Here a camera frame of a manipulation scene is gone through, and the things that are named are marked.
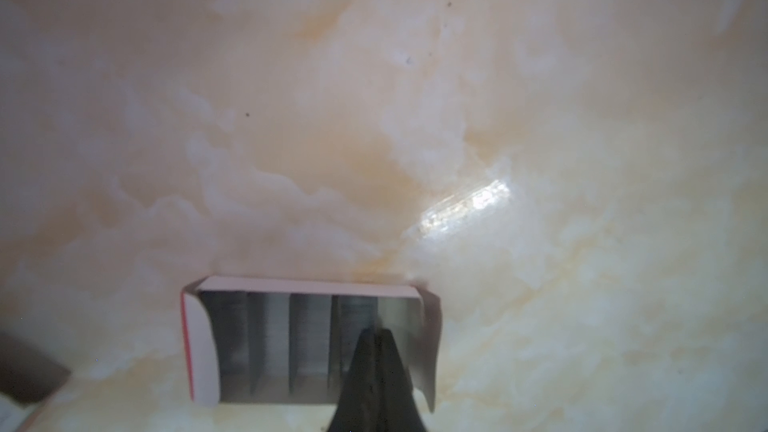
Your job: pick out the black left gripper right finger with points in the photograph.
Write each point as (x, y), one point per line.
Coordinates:
(396, 408)

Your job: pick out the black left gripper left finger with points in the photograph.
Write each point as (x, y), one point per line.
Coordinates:
(357, 408)

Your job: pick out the staple tray with staples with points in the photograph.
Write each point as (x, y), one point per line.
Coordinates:
(255, 340)

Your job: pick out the red white staple box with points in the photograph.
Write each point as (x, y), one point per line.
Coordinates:
(29, 379)

